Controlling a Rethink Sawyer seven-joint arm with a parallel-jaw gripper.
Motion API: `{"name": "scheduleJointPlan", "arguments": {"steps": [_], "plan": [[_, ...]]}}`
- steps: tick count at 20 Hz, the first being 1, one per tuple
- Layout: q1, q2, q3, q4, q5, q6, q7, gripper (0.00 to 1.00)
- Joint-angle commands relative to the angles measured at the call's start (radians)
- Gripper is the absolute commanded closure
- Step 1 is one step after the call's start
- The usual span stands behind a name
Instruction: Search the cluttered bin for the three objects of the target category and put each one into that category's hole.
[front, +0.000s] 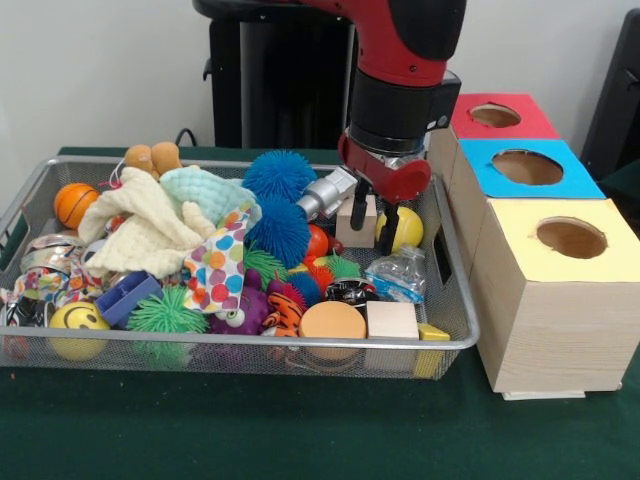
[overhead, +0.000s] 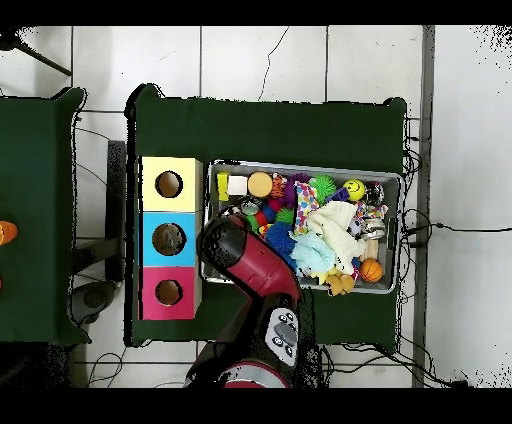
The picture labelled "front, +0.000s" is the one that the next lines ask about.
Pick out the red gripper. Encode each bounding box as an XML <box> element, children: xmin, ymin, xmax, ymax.
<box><xmin>337</xmin><ymin>132</ymin><xmax>434</xmax><ymax>257</ymax></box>

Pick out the clear plastic packet blue label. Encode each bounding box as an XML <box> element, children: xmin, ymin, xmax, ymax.
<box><xmin>362</xmin><ymin>245</ymin><xmax>429</xmax><ymax>304</ymax></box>

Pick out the blue fuzzy toy with eyes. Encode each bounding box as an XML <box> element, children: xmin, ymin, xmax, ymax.
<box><xmin>242</xmin><ymin>150</ymin><xmax>319</xmax><ymax>204</ymax></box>

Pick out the brown plush toy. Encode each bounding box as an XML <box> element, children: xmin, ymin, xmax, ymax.
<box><xmin>124</xmin><ymin>141</ymin><xmax>185</xmax><ymax>180</ymax></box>

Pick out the clear mesh bin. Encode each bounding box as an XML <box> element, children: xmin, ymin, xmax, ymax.
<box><xmin>0</xmin><ymin>155</ymin><xmax>481</xmax><ymax>381</ymax></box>

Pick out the wooden box with three holes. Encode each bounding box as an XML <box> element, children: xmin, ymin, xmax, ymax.
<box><xmin>428</xmin><ymin>93</ymin><xmax>640</xmax><ymax>401</ymax></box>

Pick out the plain yellow ball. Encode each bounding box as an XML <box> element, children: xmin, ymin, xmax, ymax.
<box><xmin>376</xmin><ymin>206</ymin><xmax>425</xmax><ymax>253</ymax></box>

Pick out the purple spiky ball with eyes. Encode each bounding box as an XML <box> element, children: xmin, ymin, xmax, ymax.
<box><xmin>207</xmin><ymin>283</ymin><xmax>271</xmax><ymax>336</ymax></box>

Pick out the polka dot cloth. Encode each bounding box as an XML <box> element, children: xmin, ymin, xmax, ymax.
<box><xmin>183</xmin><ymin>205</ymin><xmax>257</xmax><ymax>313</ymax></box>

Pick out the mint green knitted cloth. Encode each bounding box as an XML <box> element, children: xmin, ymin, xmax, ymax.
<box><xmin>158</xmin><ymin>166</ymin><xmax>262</xmax><ymax>227</ymax></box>

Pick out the green spiky ball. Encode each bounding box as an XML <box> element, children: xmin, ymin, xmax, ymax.
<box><xmin>125</xmin><ymin>287</ymin><xmax>209</xmax><ymax>363</ymax></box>

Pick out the cream knitted cloth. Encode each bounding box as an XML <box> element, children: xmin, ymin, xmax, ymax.
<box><xmin>77</xmin><ymin>167</ymin><xmax>216</xmax><ymax>281</ymax></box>

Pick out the black chair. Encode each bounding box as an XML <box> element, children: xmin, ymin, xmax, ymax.
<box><xmin>580</xmin><ymin>8</ymin><xmax>640</xmax><ymax>183</ymax></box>

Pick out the small orange basketball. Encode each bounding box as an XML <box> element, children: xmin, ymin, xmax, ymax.
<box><xmin>54</xmin><ymin>182</ymin><xmax>102</xmax><ymax>230</ymax></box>

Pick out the yellow smiley ball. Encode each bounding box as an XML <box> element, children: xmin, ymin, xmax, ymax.
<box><xmin>48</xmin><ymin>302</ymin><xmax>111</xmax><ymax>361</ymax></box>

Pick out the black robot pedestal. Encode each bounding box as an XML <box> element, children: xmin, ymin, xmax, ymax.
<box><xmin>193</xmin><ymin>0</ymin><xmax>359</xmax><ymax>151</ymax></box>

